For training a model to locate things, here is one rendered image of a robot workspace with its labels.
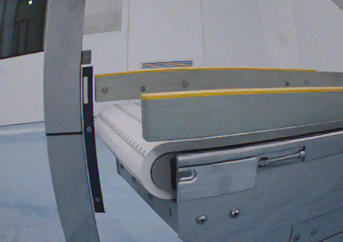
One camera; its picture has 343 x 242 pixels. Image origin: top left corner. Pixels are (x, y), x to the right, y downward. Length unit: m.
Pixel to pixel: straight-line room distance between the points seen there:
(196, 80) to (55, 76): 0.19
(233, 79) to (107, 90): 0.16
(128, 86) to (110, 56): 5.04
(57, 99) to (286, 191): 0.35
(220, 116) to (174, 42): 5.55
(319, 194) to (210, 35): 5.69
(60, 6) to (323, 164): 0.42
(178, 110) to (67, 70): 0.29
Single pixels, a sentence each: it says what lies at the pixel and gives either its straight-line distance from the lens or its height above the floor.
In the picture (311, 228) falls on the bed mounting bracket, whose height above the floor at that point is 0.68.
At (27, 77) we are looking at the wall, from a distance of 5.53.
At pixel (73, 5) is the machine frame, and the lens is 0.72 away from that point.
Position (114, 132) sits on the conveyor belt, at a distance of 0.59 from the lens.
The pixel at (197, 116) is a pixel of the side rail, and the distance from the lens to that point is 0.45.
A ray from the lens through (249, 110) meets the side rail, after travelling 0.47.
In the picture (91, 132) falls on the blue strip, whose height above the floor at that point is 0.78.
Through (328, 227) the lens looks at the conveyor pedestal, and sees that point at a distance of 0.62.
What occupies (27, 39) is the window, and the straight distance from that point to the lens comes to 5.53.
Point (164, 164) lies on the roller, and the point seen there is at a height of 0.80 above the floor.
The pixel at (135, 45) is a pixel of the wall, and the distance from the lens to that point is 5.84.
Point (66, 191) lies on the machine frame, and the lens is 0.74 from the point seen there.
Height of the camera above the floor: 0.90
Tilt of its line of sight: 8 degrees down
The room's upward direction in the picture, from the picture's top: 2 degrees counter-clockwise
